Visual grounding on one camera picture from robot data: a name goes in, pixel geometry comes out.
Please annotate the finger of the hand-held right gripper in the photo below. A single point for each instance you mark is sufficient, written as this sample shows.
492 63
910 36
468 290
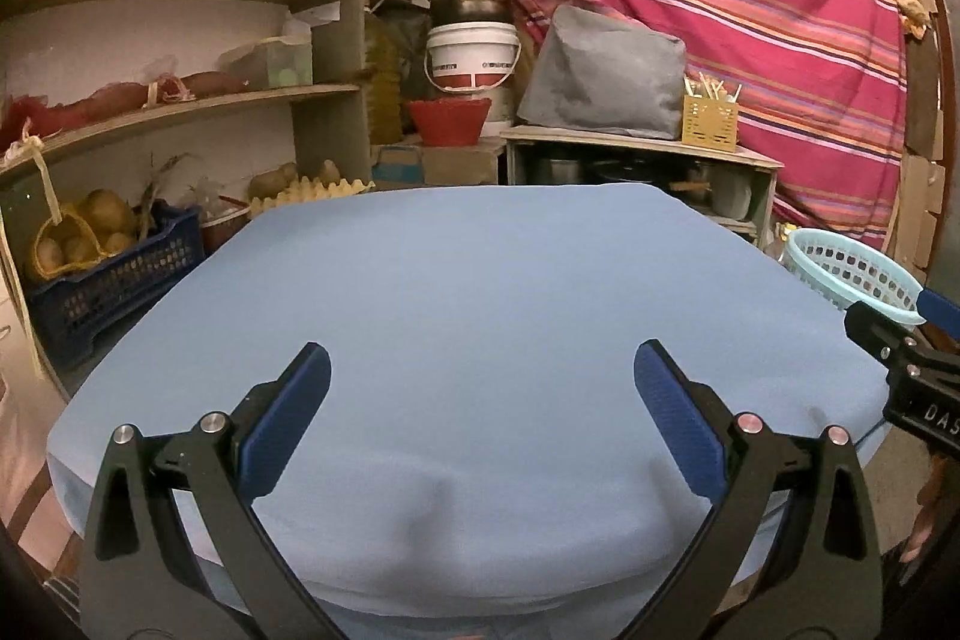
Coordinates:
881 336
941 310

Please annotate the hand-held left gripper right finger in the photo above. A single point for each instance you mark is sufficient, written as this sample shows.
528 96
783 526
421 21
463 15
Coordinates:
679 422

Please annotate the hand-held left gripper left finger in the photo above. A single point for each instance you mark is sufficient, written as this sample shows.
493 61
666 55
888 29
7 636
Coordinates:
289 422

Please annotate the light blue plastic basket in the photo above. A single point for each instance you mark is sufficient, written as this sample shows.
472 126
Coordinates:
840 276

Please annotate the person's right hand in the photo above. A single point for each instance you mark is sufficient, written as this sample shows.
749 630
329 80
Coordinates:
937 505

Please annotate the cardboard panel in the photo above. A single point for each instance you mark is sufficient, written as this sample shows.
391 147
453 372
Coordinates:
919 197

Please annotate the red plastic basin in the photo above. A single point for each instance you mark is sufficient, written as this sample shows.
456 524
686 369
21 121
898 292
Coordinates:
221 231

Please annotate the white enamel pot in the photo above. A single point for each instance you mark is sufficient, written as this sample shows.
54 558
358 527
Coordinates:
731 190

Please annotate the dark blue plastic crate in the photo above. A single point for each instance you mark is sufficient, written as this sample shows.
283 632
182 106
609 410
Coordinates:
112 295

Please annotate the egg carton tray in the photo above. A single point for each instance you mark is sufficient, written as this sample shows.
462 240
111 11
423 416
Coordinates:
315 190

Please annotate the potato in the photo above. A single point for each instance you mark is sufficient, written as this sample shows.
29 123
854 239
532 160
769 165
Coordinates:
271 181
328 171

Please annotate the black pan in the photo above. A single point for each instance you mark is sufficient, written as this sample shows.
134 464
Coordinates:
622 171

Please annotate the yellow utensil holder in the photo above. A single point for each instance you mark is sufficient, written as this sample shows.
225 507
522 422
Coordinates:
709 126

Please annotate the small steel pot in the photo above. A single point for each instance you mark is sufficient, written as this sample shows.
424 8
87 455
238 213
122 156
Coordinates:
559 170

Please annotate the mesh bag of potatoes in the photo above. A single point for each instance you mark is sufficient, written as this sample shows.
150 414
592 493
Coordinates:
97 212

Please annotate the low wooden cabinet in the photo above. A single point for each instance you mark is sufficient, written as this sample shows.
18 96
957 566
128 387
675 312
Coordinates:
600 139

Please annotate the bundle of chopsticks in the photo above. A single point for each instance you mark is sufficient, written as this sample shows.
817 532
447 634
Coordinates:
709 87

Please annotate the cardboard box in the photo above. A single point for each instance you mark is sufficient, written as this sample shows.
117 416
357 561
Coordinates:
457 164

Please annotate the red plastic basket bowl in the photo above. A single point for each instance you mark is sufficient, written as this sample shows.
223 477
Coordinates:
450 123

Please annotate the red mesh bag sweet potatoes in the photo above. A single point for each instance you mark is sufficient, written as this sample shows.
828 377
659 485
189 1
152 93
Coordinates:
202 84

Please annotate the grey cloth cover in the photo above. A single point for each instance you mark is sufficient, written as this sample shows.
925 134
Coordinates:
600 78

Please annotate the clear plastic container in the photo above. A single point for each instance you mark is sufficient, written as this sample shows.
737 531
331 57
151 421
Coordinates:
281 63

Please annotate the yellow oil bottle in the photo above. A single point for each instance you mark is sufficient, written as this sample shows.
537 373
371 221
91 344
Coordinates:
382 70

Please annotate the white plastic bucket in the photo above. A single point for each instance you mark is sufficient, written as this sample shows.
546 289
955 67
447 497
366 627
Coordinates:
469 48

